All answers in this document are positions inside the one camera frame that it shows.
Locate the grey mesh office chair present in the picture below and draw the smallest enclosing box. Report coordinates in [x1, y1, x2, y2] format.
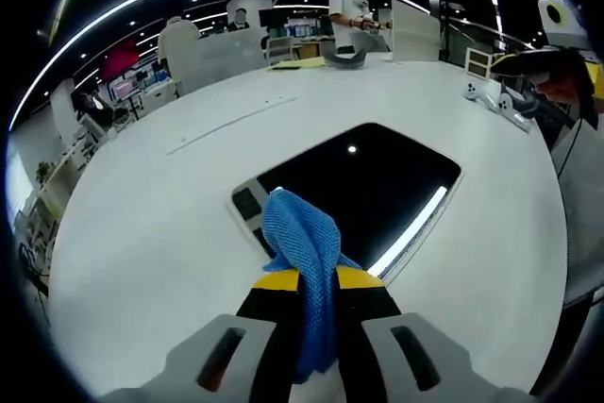
[266, 36, 294, 64]

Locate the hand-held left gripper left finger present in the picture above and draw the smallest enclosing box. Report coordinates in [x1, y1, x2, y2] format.
[96, 268, 303, 403]

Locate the red wall screen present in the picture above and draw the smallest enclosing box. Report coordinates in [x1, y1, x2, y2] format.
[103, 43, 141, 78]

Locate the blue cleaning cloth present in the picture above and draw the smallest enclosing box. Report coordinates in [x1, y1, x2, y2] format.
[261, 188, 362, 385]

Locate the person's right hand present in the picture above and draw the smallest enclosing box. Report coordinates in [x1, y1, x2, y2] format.
[535, 71, 589, 105]

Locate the translucent partition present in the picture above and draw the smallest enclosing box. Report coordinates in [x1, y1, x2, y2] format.
[181, 27, 270, 92]

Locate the black cable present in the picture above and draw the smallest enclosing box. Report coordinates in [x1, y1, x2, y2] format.
[556, 112, 584, 177]

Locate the person's white clothing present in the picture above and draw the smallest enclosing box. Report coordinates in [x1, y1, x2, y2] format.
[549, 105, 604, 310]

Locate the white standing panel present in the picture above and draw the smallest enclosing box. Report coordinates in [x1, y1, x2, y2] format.
[390, 0, 443, 63]

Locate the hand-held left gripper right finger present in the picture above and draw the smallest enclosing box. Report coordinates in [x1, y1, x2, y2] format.
[335, 265, 537, 403]

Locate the small white-framed display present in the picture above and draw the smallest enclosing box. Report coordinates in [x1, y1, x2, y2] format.
[464, 47, 495, 78]

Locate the grey curved headset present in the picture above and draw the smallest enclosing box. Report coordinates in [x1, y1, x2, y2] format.
[323, 46, 369, 72]

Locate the yellow paper sheet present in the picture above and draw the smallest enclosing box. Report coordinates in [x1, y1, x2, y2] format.
[266, 56, 329, 73]

